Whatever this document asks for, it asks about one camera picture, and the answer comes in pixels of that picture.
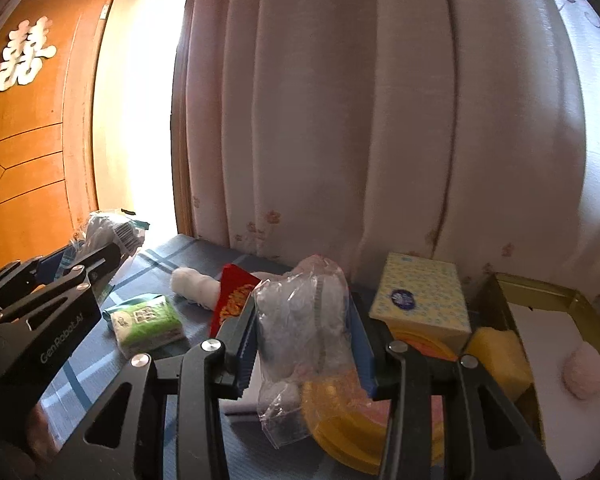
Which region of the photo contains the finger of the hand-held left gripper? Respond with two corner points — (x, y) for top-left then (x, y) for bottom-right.
(0, 242), (123, 331)
(0, 247), (88, 306)

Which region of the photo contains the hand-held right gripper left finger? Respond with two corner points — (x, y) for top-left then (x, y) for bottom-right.
(55, 302), (259, 480)

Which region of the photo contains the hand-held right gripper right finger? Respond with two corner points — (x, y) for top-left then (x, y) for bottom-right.
(347, 292), (563, 480)

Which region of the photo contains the crinkled clear plastic bag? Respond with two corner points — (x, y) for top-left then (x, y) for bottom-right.
(72, 209), (152, 267)

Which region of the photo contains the white sponge block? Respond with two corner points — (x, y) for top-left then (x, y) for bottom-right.
(222, 360), (267, 417)

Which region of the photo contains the clear bag of white cotton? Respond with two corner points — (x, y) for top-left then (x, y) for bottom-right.
(254, 255), (381, 448)

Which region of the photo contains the blue plaid tablecloth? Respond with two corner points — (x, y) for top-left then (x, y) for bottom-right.
(35, 232), (486, 480)

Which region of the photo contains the red embroidered pouch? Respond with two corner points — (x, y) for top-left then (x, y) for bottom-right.
(209, 263), (264, 339)

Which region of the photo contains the green tissue packet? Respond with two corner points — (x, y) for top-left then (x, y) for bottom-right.
(102, 295), (191, 359)

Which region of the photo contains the white rolled towel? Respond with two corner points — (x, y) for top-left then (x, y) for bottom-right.
(171, 266), (227, 311)

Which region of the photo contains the yellow patterned tissue box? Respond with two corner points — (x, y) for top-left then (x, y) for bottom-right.
(369, 252), (474, 349)

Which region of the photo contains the yellow round container pink lid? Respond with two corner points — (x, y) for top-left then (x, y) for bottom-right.
(300, 327), (462, 467)

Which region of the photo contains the yellow sponge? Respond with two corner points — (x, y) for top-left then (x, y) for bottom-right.
(464, 327), (534, 404)

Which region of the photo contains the white paper door decoration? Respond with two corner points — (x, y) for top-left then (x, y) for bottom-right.
(0, 17), (58, 92)

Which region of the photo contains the pink fluffy ball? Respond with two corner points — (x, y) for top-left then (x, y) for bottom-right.
(561, 342), (600, 401)

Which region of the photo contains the pale floral curtain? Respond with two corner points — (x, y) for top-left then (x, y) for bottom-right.
(180, 0), (600, 311)

